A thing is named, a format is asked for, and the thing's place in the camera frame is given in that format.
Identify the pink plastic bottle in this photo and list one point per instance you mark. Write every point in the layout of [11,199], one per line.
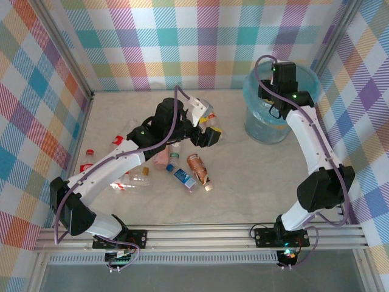
[161,161]

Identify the clear bottle orange cap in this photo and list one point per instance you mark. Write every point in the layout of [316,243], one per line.
[146,171]

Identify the crushed clear bottle red label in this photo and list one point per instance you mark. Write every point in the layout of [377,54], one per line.
[120,186]

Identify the red cap cola bottle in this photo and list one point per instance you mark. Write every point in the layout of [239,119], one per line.
[86,166]

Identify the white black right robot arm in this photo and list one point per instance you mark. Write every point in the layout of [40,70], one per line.
[313,146]

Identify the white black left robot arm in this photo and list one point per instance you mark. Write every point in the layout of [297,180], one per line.
[100,173]

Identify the blue bin liner bag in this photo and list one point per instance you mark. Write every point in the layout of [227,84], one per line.
[250,91]

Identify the brown label plastic bottle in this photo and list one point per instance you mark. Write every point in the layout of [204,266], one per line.
[197,167]

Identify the blue label plastic bottle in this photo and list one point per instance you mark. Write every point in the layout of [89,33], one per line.
[183,178]

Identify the aluminium frame post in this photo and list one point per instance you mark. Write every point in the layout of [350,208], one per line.
[335,36]
[67,51]

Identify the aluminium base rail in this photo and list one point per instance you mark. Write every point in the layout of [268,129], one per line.
[197,237]

